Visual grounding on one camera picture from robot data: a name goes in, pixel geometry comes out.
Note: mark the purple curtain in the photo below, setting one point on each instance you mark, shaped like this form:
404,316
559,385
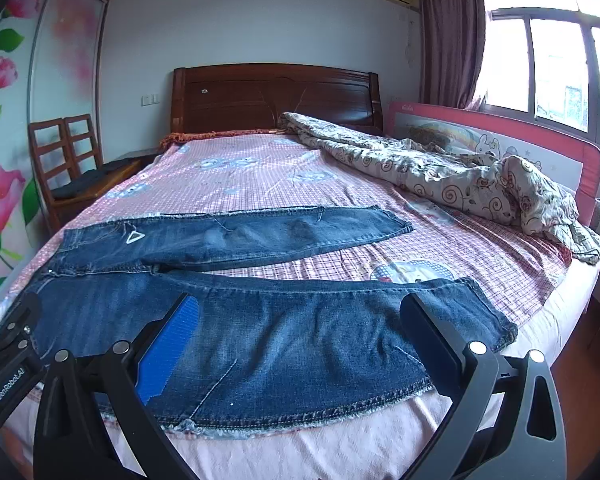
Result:
453,39

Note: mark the dark cushion on chair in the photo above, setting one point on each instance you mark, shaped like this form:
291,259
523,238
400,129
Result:
90,178

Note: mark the window with frame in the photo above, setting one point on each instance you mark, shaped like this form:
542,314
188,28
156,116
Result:
543,63

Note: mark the blue denim jeans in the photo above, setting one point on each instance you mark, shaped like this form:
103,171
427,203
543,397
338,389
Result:
267,355

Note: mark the floral patterned quilt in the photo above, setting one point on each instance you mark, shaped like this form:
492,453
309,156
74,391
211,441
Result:
510,191

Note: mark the dark wooden nightstand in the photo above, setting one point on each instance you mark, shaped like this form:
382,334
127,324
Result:
149,152

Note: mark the orange fringed blanket edge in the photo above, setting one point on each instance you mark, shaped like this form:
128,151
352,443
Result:
181,138

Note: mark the dark wooden headboard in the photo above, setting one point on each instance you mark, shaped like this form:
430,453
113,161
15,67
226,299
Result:
254,95

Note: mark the white wall socket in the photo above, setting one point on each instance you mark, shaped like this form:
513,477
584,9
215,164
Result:
153,99

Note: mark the wooden chair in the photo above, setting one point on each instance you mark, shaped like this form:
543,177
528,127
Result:
62,149

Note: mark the pink bed guard rail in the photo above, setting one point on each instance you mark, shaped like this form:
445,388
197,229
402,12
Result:
572,162

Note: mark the pink checked bed sheet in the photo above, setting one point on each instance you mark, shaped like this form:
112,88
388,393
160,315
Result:
517,273

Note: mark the floral sliding wardrobe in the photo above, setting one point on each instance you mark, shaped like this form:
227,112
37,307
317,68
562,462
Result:
48,61

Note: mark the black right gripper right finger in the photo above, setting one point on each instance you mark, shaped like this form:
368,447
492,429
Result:
505,421

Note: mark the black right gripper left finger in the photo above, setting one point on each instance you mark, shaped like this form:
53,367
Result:
71,440

